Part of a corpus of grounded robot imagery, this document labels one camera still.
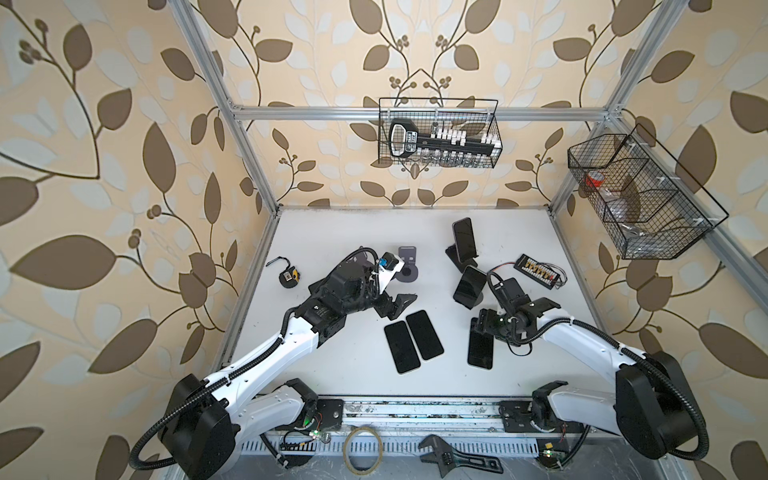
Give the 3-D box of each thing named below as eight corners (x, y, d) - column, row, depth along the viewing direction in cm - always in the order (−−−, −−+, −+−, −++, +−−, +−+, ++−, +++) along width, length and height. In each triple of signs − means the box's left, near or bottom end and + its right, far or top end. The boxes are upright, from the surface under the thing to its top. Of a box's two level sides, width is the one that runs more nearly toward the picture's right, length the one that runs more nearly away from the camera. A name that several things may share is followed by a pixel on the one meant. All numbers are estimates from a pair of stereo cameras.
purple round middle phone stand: (395, 282, 102) (395, 261, 92) (395, 267, 106) (395, 245, 96) (415, 282, 102) (417, 261, 92) (415, 267, 106) (416, 245, 96)
